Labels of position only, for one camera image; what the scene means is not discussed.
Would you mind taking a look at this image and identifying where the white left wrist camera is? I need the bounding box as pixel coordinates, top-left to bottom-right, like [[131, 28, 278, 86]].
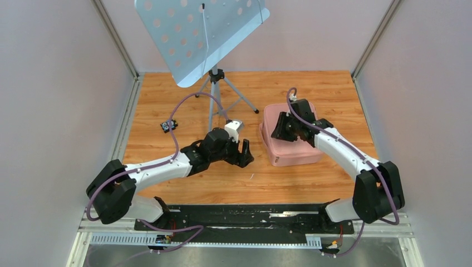
[[224, 120, 244, 143]]

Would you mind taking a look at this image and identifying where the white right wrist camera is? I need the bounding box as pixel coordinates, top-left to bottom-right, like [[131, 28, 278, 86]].
[[289, 93, 297, 102]]

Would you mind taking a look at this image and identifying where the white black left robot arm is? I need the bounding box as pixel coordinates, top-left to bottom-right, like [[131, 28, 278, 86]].
[[86, 127, 254, 230]]

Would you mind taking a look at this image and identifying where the pink medicine kit case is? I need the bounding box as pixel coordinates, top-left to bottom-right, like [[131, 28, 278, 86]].
[[259, 103, 324, 167]]

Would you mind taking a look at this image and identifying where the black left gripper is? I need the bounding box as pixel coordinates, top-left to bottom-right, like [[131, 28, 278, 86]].
[[210, 135, 254, 168]]

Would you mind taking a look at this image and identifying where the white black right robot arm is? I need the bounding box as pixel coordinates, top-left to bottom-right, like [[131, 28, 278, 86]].
[[271, 96, 405, 233]]

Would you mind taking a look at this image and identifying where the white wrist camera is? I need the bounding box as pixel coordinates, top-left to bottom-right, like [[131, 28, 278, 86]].
[[289, 93, 297, 102], [224, 120, 244, 143]]

